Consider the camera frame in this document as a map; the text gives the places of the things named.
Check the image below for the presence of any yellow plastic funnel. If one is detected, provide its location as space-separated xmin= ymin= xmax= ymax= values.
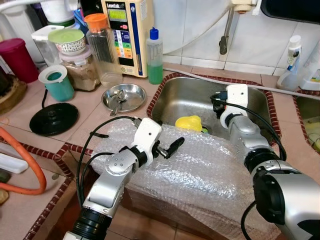
xmin=174 ymin=115 xmax=204 ymax=134

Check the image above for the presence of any round steel bowl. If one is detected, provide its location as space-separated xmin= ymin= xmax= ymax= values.
xmin=102 ymin=83 xmax=147 ymax=113

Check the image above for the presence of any steel spoon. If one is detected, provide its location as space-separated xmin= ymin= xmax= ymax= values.
xmin=109 ymin=90 xmax=128 ymax=116

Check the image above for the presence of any clear bubble wrap sheet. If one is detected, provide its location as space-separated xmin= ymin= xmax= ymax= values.
xmin=89 ymin=120 xmax=282 ymax=240

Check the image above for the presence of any steel sink basin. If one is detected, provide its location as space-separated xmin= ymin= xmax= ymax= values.
xmin=147 ymin=75 xmax=276 ymax=146
xmin=295 ymin=95 xmax=320 ymax=151

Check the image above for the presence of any green liquid bottle blue cap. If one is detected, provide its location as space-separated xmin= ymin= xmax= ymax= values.
xmin=146 ymin=27 xmax=165 ymax=85

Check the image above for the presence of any white detergent bottle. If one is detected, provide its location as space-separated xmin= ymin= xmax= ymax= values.
xmin=300 ymin=42 xmax=320 ymax=92

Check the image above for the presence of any clear pitcher orange lid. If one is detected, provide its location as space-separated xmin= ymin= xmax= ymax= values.
xmin=84 ymin=13 xmax=123 ymax=88

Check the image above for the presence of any glass jar brown powder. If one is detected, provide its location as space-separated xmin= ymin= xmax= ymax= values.
xmin=60 ymin=46 xmax=101 ymax=92

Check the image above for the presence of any black kettle base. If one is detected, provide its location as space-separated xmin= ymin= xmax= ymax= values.
xmin=29 ymin=90 xmax=79 ymax=137

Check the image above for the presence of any beige water ionizer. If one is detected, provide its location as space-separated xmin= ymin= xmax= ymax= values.
xmin=101 ymin=0 xmax=155 ymax=78

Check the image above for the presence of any teal cup white rim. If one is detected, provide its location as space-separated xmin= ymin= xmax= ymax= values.
xmin=38 ymin=65 xmax=76 ymax=102

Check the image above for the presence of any black rounded panel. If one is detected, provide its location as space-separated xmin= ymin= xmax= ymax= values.
xmin=260 ymin=0 xmax=320 ymax=24

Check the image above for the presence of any patterned bowl green lid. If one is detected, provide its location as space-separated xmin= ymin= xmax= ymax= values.
xmin=47 ymin=28 xmax=87 ymax=55

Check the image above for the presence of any white flat object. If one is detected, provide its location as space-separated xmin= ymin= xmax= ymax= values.
xmin=0 ymin=152 xmax=30 ymax=174

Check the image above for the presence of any wicker basket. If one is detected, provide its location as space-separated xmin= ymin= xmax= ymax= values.
xmin=0 ymin=75 xmax=28 ymax=116

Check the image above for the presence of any clear container white lid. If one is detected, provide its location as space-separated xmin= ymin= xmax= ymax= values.
xmin=31 ymin=25 xmax=63 ymax=67

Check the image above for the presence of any maroon plastic container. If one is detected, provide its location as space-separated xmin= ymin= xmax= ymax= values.
xmin=0 ymin=38 xmax=40 ymax=83

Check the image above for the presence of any white water filter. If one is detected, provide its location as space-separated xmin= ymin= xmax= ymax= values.
xmin=40 ymin=0 xmax=78 ymax=27

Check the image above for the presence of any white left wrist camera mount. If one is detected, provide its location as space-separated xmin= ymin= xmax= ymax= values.
xmin=130 ymin=117 xmax=163 ymax=167

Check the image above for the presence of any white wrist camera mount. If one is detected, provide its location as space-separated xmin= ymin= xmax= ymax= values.
xmin=130 ymin=117 xmax=163 ymax=167
xmin=219 ymin=83 xmax=250 ymax=130

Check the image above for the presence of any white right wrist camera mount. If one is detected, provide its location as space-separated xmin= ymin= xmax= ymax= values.
xmin=219 ymin=83 xmax=250 ymax=130

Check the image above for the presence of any grey hose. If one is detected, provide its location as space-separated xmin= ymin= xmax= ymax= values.
xmin=163 ymin=66 xmax=320 ymax=100

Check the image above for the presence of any thin white hose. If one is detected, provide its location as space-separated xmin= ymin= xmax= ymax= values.
xmin=162 ymin=7 xmax=236 ymax=56

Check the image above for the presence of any beige wall tap grey handle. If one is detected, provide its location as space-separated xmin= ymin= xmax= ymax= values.
xmin=219 ymin=0 xmax=258 ymax=56

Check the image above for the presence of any orange hose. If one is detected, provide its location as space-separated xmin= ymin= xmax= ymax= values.
xmin=0 ymin=126 xmax=47 ymax=196

